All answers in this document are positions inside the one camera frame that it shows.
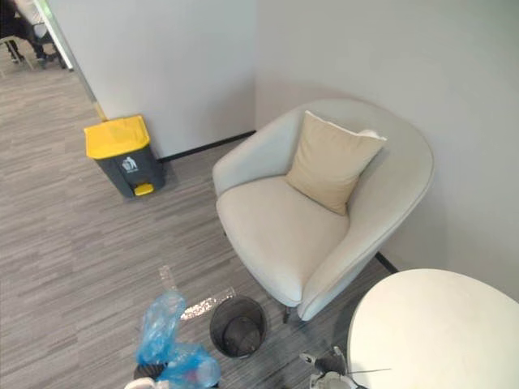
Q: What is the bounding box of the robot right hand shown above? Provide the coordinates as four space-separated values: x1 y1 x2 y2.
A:
298 345 355 389

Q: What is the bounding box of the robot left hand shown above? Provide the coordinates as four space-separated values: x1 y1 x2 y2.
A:
124 360 171 389

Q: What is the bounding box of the blue plastic rubbish bag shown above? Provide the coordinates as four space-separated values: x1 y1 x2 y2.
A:
135 289 222 389

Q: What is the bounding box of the small black mesh bin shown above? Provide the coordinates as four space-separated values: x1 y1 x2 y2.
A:
208 295 269 360

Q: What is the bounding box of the white round tea table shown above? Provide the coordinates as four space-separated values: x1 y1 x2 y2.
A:
347 267 519 389

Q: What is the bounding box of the grey trash can yellow lid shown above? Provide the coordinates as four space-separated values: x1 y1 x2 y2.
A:
84 114 167 199

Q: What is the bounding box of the light grey armchair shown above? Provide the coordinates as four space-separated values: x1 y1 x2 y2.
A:
212 98 435 323

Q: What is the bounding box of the beige square cushion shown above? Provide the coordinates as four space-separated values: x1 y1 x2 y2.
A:
285 109 388 216

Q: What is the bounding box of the black skirting board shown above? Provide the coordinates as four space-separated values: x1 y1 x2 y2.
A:
156 130 257 164

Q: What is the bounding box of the person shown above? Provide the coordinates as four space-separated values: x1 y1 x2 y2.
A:
0 0 58 66

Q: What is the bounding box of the glass partition frame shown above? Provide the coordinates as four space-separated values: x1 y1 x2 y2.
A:
33 0 109 122

